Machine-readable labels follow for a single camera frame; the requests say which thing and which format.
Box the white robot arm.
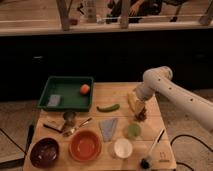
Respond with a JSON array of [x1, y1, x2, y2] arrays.
[[135, 66, 213, 134]]

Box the green plastic cup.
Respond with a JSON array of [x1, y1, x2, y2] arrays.
[[127, 123, 141, 139]]

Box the white cup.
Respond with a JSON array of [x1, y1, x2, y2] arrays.
[[113, 138, 133, 159]]

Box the small metal cup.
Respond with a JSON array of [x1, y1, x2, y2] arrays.
[[63, 112, 76, 126]]

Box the yellow banana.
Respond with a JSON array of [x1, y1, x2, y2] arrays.
[[127, 93, 136, 111]]

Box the dark red grapes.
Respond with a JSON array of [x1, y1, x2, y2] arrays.
[[135, 111, 147, 122]]

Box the grey folded cloth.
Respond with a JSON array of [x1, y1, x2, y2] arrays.
[[99, 118, 118, 142]]

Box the orange fruit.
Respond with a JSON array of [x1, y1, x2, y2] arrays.
[[80, 84, 90, 95]]

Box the orange bowl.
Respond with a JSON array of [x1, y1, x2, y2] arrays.
[[69, 130, 102, 163]]

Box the green plastic tray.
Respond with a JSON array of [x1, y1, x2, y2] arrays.
[[38, 76, 94, 112]]

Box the grey sponge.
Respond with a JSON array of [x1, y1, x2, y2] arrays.
[[47, 94, 61, 107]]

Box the dark brown bowl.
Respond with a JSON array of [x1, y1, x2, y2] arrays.
[[30, 138, 59, 168]]

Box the black cable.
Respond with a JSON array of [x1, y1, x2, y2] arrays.
[[170, 133, 213, 171]]

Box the black handled brush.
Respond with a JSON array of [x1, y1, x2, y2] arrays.
[[139, 129, 165, 170]]

